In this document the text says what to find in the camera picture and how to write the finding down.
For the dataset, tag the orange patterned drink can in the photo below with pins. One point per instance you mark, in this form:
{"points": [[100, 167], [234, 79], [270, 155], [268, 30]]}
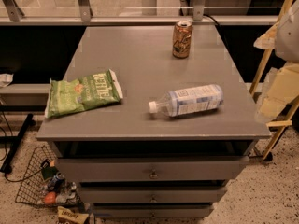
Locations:
{"points": [[182, 36]]}

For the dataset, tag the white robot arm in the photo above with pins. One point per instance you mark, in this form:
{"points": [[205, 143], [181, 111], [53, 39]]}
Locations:
{"points": [[282, 85]]}

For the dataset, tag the clear plastic bottle blue label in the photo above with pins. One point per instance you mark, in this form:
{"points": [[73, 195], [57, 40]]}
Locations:
{"points": [[188, 101]]}

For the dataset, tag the blue can in basket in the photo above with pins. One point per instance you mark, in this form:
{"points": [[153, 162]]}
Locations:
{"points": [[56, 181]]}

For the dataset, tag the grey drawer cabinet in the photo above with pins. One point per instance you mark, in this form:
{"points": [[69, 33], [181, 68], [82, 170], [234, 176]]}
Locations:
{"points": [[142, 58]]}

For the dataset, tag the top grey drawer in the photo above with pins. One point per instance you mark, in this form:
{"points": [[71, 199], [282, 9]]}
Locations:
{"points": [[152, 169]]}

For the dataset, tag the grey drawer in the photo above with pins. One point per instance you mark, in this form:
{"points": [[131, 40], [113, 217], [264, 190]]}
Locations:
{"points": [[152, 169], [190, 194], [151, 211]]}

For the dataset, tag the green kettle chips bag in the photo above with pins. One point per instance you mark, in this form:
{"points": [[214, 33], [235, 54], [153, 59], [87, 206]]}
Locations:
{"points": [[82, 94]]}

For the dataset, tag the middle grey drawer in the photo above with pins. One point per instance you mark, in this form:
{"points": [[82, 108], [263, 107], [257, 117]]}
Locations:
{"points": [[190, 194]]}

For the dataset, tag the bottom grey drawer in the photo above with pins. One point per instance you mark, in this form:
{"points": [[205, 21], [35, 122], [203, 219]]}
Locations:
{"points": [[151, 211]]}

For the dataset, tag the orange fruit in basket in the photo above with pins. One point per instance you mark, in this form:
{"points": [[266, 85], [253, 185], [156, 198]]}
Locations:
{"points": [[50, 198]]}

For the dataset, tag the black stand leg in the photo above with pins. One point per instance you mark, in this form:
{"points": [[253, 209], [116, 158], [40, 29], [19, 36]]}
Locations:
{"points": [[14, 142]]}

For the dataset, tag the yellow snack bag on floor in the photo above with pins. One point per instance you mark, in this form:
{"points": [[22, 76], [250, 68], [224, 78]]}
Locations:
{"points": [[66, 216]]}

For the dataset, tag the white crumpled paper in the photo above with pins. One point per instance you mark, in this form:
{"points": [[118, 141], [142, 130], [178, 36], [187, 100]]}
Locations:
{"points": [[5, 80]]}

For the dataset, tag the metal railing with glass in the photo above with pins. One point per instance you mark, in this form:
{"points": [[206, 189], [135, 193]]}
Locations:
{"points": [[111, 12]]}

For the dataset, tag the black wire basket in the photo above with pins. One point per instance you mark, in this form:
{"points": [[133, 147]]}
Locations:
{"points": [[40, 170]]}

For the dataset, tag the yellow wooden ladder frame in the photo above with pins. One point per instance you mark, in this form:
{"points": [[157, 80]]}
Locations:
{"points": [[284, 119]]}

